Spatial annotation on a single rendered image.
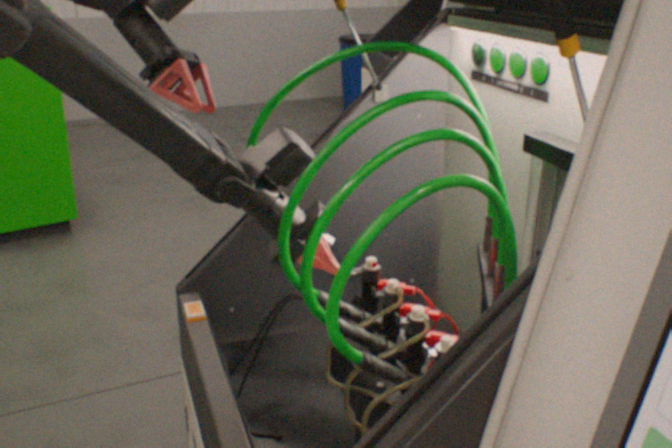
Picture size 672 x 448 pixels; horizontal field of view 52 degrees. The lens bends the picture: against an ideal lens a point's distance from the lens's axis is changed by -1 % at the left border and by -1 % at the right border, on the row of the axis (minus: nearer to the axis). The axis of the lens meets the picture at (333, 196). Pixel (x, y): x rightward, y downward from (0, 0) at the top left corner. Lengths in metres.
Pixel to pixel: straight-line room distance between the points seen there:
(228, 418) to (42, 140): 3.32
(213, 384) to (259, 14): 6.81
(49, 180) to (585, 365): 3.80
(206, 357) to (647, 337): 0.71
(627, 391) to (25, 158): 3.82
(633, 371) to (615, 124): 0.21
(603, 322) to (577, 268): 0.06
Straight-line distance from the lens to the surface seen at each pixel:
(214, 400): 1.02
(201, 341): 1.16
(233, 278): 1.32
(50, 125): 4.16
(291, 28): 7.84
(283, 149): 0.92
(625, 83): 0.65
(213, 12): 7.55
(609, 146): 0.65
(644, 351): 0.60
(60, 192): 4.27
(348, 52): 1.01
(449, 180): 0.74
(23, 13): 0.70
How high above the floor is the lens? 1.54
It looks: 19 degrees down
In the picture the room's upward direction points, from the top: straight up
